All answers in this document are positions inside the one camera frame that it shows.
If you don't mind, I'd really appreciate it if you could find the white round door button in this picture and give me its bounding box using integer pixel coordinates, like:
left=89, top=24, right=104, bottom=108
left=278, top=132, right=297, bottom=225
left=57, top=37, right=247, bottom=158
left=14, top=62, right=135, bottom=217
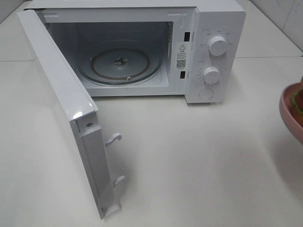
left=199, top=88, right=214, bottom=100

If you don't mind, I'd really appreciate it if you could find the white microwave knob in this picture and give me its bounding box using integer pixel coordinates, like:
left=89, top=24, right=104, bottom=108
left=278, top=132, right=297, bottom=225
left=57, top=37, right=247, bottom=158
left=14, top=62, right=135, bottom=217
left=208, top=35, right=228, bottom=56
left=203, top=67, right=220, bottom=84

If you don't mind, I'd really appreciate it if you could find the pink round plate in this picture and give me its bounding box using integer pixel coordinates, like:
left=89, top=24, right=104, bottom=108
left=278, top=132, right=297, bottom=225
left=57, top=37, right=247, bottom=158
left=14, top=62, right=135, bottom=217
left=279, top=83, right=303, bottom=144

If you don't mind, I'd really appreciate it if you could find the burger with sesame bun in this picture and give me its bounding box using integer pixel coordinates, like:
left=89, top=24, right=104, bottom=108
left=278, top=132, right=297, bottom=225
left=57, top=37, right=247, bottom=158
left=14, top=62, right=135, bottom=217
left=291, top=79, right=303, bottom=126

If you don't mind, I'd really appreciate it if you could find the glass microwave turntable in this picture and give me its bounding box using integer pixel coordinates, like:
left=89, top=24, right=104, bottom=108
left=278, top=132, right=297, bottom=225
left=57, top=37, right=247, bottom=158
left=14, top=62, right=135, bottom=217
left=78, top=40, right=162, bottom=86

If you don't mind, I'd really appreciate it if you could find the white microwave oven body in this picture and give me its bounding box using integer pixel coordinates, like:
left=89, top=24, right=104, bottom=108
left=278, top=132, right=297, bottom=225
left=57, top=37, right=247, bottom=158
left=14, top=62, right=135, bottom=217
left=23, top=0, right=246, bottom=103

